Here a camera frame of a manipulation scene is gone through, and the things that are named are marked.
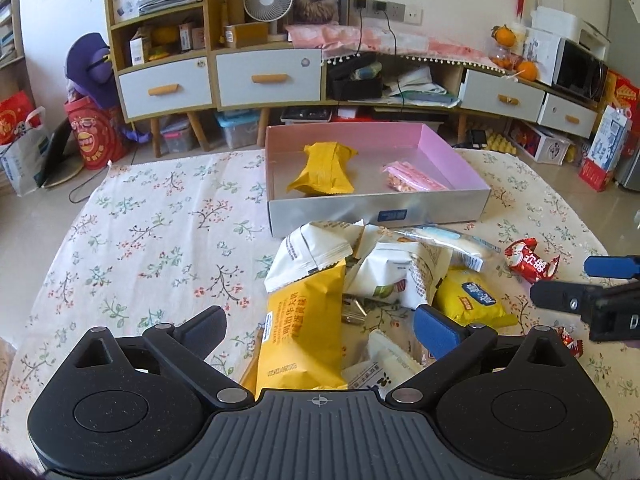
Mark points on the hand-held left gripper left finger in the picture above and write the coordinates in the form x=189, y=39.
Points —
x=207, y=330

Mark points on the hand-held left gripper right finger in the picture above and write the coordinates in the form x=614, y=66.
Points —
x=437, y=332

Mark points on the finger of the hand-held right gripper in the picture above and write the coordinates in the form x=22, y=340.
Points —
x=607, y=266
x=560, y=296

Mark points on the yellow snack packet blue logo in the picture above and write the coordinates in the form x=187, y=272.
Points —
x=472, y=302

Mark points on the red candy packet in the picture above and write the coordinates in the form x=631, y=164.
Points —
x=530, y=260

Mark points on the clear blue snack packet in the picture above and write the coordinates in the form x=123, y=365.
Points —
x=450, y=242

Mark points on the large yellow snack packet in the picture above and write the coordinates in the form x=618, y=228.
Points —
x=300, y=330

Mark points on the pink cardboard box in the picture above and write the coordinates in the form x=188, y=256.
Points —
x=350, y=215

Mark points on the small red candy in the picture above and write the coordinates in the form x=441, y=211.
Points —
x=570, y=340

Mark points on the white nut snack packet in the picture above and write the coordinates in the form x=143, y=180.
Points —
x=395, y=275

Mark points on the silver chocolate packet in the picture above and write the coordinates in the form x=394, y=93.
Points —
x=352, y=310

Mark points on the red flat box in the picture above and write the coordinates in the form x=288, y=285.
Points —
x=597, y=177

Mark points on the floral tablecloth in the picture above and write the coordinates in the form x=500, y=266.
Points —
x=150, y=240

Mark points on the plain white snack packet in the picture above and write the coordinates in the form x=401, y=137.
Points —
x=372, y=240

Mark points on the white snack packet serrated edge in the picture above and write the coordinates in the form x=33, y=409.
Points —
x=305, y=255

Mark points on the blue white carton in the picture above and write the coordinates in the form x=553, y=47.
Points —
x=607, y=137

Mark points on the white patterned box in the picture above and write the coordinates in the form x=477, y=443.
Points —
x=552, y=149

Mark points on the pink striped snack packet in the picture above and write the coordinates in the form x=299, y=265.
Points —
x=412, y=177

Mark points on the red gift box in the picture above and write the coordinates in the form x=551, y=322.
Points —
x=622, y=90

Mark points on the clear storage bin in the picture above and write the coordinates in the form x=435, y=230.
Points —
x=177, y=137
x=237, y=130

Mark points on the black microwave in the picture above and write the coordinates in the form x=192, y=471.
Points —
x=580, y=72

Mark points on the crumpled yellow snack pack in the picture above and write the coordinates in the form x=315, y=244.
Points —
x=322, y=170

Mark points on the orange fruit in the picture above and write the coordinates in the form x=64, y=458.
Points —
x=529, y=70
x=504, y=36

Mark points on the red gift bag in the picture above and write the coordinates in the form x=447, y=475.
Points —
x=95, y=132

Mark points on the black flat board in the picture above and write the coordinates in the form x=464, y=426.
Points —
x=62, y=152

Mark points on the pile of white papers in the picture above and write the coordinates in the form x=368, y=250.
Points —
x=420, y=87

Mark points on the white shopping bag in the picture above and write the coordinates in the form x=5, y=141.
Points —
x=20, y=155

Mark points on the low wooden cabinet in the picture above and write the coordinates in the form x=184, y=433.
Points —
x=450, y=62

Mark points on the black storage box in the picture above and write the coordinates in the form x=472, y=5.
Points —
x=355, y=87

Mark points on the purple plush toy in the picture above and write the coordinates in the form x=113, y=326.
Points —
x=87, y=67

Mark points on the pink cloth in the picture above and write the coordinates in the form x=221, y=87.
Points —
x=410, y=42

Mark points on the small cardboard box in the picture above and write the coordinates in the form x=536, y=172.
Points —
x=247, y=35

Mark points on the wooden shelf cabinet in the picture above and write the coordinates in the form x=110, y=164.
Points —
x=212, y=5

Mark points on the wall sockets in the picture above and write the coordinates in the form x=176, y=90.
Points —
x=385, y=10

